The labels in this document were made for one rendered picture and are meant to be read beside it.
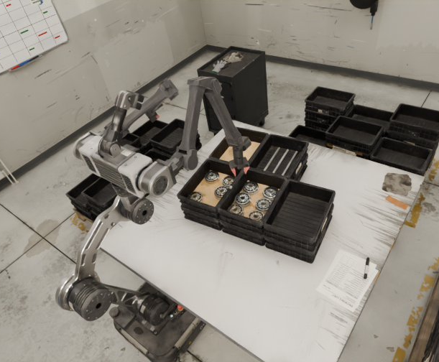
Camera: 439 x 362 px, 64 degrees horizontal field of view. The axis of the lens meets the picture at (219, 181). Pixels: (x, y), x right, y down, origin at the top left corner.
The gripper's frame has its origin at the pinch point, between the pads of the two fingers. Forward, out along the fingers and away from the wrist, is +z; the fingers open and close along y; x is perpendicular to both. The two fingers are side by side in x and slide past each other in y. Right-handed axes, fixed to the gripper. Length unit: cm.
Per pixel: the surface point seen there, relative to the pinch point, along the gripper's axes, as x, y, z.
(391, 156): -44, -143, 65
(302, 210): 20.5, -31.3, 23.0
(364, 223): 34, -67, 35
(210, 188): -19.0, 17.0, 23.7
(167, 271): 26, 56, 38
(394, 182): 11, -102, 33
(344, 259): 53, -43, 36
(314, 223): 32, -34, 23
